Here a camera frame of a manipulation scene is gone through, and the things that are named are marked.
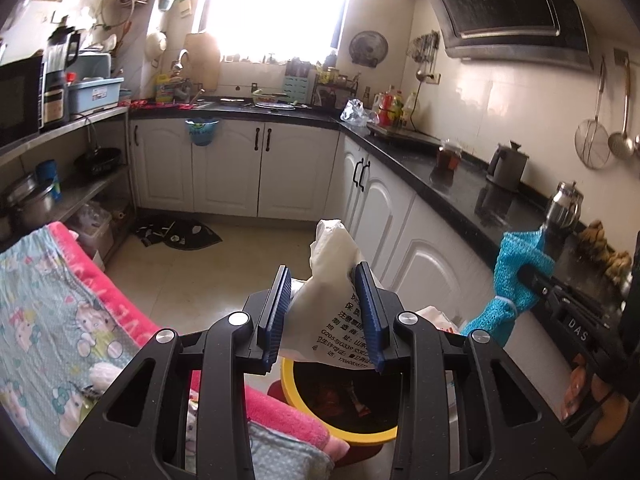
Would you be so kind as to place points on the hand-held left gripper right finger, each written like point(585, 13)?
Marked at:
point(372, 310)

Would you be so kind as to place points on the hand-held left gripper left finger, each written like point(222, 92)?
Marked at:
point(280, 310)

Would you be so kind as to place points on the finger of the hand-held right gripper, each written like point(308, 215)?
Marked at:
point(537, 279)

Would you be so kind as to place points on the blue knitted cloth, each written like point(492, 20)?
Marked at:
point(515, 260)

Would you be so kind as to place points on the white paper bag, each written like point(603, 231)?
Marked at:
point(330, 280)

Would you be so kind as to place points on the yellow rimmed trash bin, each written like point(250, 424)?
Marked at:
point(360, 437)

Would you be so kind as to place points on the person's right hand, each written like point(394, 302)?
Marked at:
point(572, 390)

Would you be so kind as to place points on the ginger root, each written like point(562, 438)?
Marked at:
point(600, 245)

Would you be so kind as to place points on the stainless steel teapot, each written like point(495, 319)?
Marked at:
point(562, 210)

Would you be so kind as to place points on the grey kettle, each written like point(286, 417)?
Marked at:
point(505, 170)

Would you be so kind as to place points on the dark floor mat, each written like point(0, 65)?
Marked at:
point(185, 237)

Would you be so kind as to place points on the metal mesh strainer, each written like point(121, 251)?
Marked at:
point(592, 145)

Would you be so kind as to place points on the glass jar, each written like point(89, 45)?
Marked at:
point(450, 157)

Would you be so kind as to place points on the white kitchen cabinets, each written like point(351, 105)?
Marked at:
point(225, 170)

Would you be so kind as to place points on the metal ladle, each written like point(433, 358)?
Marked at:
point(621, 145)

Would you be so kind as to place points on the blue hanging waste bin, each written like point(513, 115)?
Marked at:
point(201, 134)

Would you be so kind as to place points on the clear plastic bag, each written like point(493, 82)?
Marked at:
point(357, 112)

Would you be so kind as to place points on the group of condiment bottles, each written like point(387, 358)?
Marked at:
point(392, 107)

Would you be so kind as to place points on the steel shelf rack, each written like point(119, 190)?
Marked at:
point(100, 187)

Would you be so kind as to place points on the green utensil organizer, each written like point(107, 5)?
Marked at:
point(299, 91)

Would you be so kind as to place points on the printed cartoon blanket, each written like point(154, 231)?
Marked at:
point(45, 320)

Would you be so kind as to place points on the black wok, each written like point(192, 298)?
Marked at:
point(97, 160)

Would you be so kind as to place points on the wooden cutting board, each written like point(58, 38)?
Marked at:
point(202, 60)

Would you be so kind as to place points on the blue cup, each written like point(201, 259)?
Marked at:
point(49, 180)

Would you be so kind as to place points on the large steel pot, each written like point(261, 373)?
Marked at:
point(32, 207)

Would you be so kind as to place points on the chrome faucet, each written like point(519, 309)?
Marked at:
point(182, 60)

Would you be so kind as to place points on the black range hood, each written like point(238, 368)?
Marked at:
point(505, 5)

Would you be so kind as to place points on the blue plastic dish bin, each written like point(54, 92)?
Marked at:
point(95, 97)

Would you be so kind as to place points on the white hanging container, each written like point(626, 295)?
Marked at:
point(156, 42)

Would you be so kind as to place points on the black blender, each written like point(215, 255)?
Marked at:
point(57, 80)

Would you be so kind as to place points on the black microwave oven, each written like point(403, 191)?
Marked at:
point(17, 102)

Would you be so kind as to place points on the wall utensil rack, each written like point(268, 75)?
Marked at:
point(425, 50)

